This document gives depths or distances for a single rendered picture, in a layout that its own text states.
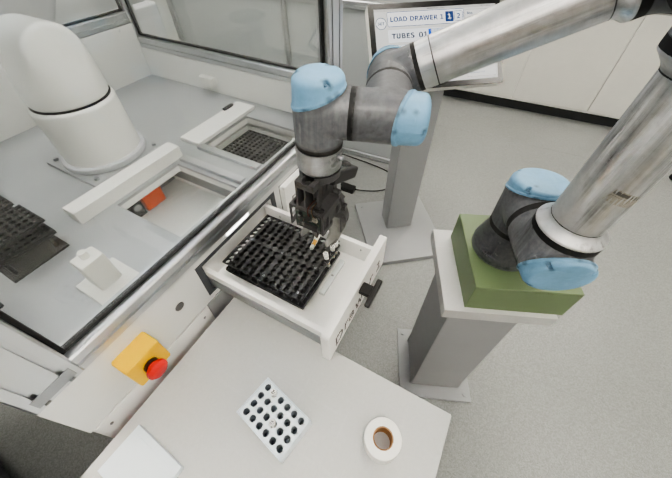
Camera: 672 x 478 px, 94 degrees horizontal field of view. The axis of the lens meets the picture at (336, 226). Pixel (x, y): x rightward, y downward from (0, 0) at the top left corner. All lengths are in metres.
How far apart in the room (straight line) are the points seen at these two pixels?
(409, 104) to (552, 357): 1.59
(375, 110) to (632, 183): 0.36
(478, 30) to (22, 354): 0.79
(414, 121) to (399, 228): 1.58
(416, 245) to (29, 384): 1.70
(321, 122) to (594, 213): 0.43
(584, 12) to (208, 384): 0.91
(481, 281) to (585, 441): 1.08
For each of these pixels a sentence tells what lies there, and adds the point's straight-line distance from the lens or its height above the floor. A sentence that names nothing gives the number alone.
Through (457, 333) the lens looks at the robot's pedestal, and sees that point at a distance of 1.11.
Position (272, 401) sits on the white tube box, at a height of 0.80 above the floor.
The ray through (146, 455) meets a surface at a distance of 0.82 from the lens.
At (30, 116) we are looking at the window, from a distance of 0.53.
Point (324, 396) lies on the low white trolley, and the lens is 0.77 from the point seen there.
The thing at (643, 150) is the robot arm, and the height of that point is 1.27.
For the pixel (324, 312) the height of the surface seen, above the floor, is 0.84.
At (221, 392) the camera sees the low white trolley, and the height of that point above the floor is 0.76.
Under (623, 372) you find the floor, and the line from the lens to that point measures 2.03.
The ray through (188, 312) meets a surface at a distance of 0.83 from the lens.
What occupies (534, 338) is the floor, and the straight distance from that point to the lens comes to 1.89.
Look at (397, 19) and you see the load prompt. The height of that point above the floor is 1.15.
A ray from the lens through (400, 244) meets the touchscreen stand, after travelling 1.93.
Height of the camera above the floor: 1.50
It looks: 48 degrees down
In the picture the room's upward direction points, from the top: 1 degrees counter-clockwise
